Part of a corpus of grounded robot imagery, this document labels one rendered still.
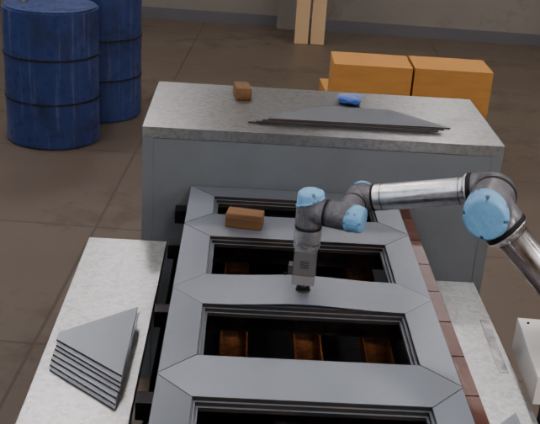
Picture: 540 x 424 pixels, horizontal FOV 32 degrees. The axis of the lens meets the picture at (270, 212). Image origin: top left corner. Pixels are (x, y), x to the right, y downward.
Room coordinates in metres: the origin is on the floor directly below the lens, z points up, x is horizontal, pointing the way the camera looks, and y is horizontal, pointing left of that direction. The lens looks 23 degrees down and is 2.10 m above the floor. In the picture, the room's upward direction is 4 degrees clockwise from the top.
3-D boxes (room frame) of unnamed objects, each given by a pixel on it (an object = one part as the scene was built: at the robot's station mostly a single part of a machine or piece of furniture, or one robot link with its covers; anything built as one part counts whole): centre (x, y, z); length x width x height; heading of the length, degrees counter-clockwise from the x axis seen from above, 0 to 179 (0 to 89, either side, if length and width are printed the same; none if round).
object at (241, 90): (3.60, 0.14, 1.08); 0.10 x 0.06 x 0.05; 11
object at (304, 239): (2.36, -0.11, 1.03); 0.08 x 0.08 x 0.05
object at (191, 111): (3.47, -0.17, 1.03); 1.30 x 0.60 x 0.04; 92
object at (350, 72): (6.11, -0.82, 0.34); 1.12 x 0.80 x 0.68; 88
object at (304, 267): (2.36, -0.10, 0.95); 0.10 x 0.09 x 0.16; 85
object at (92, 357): (2.09, 0.44, 0.77); 0.45 x 0.20 x 0.04; 2
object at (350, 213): (2.34, -0.21, 1.11); 0.11 x 0.11 x 0.08; 70
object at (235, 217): (2.81, 0.08, 0.87); 0.12 x 0.06 x 0.05; 83
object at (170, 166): (3.19, -0.18, 0.51); 1.30 x 0.04 x 1.01; 92
